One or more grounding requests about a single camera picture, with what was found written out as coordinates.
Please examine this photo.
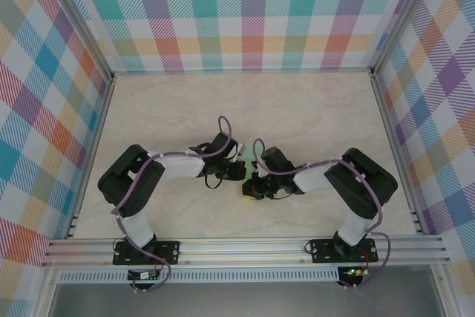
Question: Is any right gripper thin black cable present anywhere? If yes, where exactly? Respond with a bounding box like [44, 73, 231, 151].
[265, 186, 298, 201]

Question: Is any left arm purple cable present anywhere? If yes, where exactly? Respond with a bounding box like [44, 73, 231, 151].
[112, 115, 235, 294]

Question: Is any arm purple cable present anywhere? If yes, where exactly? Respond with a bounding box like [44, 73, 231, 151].
[252, 138, 393, 291]
[112, 115, 235, 294]

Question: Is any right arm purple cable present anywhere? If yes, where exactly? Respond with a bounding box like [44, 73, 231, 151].
[252, 138, 393, 291]

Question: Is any wide aluminium mounting rail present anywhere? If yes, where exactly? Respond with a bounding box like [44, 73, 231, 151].
[41, 237, 452, 268]

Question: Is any slotted grey cable tray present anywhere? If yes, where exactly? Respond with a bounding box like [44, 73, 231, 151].
[58, 267, 341, 284]

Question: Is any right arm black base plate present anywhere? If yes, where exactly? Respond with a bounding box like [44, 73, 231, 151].
[310, 238, 379, 264]

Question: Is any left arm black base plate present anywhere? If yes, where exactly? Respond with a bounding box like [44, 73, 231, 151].
[113, 241, 182, 266]

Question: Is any aluminium side frame rail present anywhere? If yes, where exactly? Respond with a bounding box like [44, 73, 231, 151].
[65, 75, 116, 240]
[370, 73, 428, 236]

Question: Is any aluminium frame post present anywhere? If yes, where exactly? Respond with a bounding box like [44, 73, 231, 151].
[370, 0, 441, 80]
[46, 0, 114, 82]

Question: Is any aluminium frame leg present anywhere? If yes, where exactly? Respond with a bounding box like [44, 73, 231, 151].
[35, 267, 60, 317]
[430, 264, 456, 317]

